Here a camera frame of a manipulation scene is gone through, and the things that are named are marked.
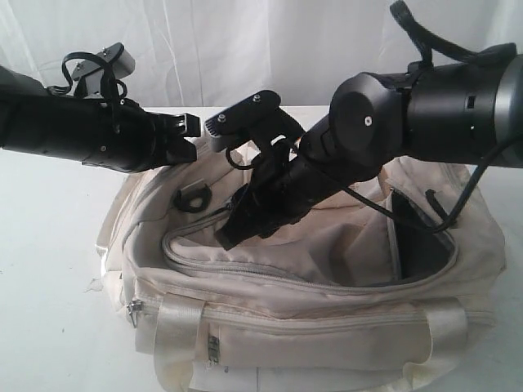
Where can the cream fabric duffel bag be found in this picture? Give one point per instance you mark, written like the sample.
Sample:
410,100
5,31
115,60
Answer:
343,300

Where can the clear tape scrap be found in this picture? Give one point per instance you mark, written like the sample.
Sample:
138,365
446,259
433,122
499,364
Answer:
96,285

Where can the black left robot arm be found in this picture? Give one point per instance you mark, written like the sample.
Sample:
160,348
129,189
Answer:
35,122

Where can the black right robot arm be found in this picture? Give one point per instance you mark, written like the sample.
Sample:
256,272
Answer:
469,112

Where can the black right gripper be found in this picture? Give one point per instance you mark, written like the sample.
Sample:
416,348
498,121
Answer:
286,182

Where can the white backdrop curtain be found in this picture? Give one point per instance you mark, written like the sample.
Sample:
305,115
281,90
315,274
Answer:
211,53

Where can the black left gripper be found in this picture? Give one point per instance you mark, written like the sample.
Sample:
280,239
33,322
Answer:
126,138

